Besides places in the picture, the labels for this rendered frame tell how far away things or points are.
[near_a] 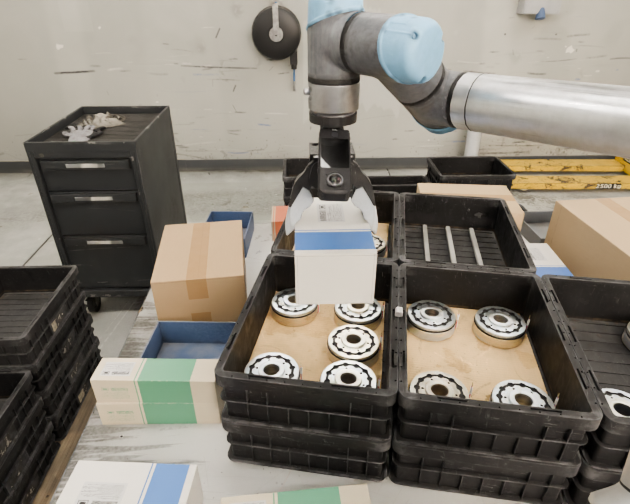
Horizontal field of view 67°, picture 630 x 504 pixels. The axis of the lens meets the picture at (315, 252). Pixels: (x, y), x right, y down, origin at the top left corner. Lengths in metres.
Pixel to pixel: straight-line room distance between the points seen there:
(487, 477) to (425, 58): 0.67
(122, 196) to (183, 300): 1.08
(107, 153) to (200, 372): 1.36
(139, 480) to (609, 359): 0.90
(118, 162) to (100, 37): 2.19
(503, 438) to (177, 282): 0.77
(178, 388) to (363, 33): 0.71
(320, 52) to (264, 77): 3.35
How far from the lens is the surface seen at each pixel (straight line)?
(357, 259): 0.70
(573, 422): 0.83
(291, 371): 0.90
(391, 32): 0.61
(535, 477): 0.95
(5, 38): 4.55
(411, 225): 1.47
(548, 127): 0.64
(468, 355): 1.02
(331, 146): 0.70
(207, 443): 1.02
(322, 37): 0.68
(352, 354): 0.94
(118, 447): 1.06
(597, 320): 1.23
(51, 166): 2.28
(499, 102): 0.66
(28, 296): 1.99
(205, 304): 1.21
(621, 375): 1.11
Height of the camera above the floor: 1.49
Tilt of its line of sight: 31 degrees down
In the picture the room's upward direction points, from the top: straight up
